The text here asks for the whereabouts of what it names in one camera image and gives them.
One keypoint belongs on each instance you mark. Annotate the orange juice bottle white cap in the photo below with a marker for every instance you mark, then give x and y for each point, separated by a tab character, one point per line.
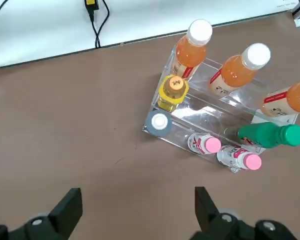
237	72
295	97
190	52

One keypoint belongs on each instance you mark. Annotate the pink cap white bottle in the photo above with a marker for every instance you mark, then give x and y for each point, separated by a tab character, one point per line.
240	158
205	144

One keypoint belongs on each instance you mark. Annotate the water bottle white cap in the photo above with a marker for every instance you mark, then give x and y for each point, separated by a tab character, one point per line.
158	123

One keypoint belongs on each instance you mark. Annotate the green bottle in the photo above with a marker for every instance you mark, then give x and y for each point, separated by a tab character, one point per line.
267	135

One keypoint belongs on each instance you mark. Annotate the clear acrylic drinks tray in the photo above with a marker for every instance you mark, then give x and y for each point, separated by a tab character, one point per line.
202	117

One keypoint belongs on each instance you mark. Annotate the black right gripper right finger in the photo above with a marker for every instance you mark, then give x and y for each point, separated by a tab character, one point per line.
227	225

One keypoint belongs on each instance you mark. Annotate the black adapter yellow label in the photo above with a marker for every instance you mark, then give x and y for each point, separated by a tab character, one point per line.
91	4

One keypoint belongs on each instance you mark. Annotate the yellow drink bottle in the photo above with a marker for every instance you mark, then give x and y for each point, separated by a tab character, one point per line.
173	92

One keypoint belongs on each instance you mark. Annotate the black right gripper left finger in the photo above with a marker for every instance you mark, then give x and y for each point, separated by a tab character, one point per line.
40	225

